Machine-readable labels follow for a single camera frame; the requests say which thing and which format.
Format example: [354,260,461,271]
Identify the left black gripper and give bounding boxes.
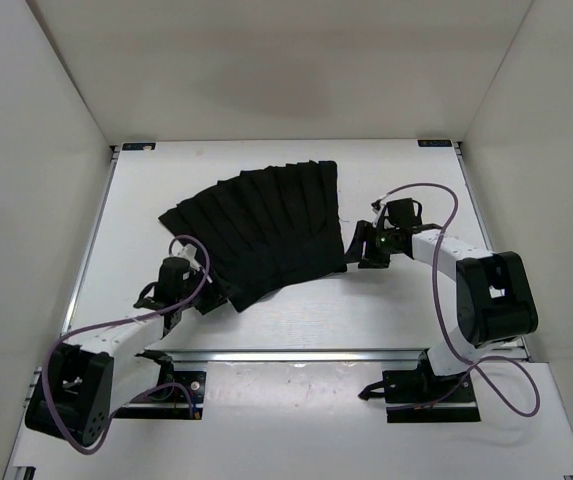
[179,259,242,316]

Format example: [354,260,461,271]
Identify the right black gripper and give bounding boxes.
[343,221,399,269]

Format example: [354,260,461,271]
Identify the black pleated skirt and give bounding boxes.
[158,161,347,312]

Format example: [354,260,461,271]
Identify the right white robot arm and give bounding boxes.
[345,198,539,401]

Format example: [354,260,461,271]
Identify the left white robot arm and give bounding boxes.
[24,235,223,455]

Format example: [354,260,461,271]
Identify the right blue corner label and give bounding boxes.
[417,139,453,148]

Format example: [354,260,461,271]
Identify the blue corner label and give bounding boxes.
[121,142,156,151]
[417,139,453,148]

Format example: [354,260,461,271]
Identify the left blue corner label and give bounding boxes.
[121,142,156,151]

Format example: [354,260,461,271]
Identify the aluminium front rail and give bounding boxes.
[168,349,422,363]

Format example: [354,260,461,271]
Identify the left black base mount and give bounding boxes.
[114,351,207,421]

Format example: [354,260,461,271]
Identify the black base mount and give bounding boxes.
[114,351,207,421]
[358,367,481,424]

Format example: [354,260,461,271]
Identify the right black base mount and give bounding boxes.
[358,367,481,424]

